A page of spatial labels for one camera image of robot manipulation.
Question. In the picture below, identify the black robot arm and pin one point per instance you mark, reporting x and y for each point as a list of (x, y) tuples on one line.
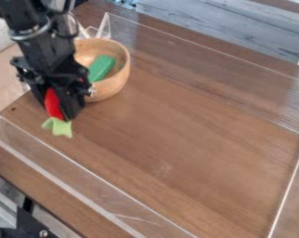
[(31, 14)]

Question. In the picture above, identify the clear acrylic tray wall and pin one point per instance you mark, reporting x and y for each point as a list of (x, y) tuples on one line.
[(187, 156)]

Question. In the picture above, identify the black metal bracket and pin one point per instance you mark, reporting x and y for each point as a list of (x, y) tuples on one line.
[(29, 227)]

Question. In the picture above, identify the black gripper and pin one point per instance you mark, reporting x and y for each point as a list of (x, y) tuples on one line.
[(48, 66)]

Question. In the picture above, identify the green rectangular block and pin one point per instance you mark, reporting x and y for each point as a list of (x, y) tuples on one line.
[(100, 68)]

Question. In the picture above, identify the wooden bowl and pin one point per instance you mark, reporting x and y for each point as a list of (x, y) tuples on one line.
[(89, 49)]

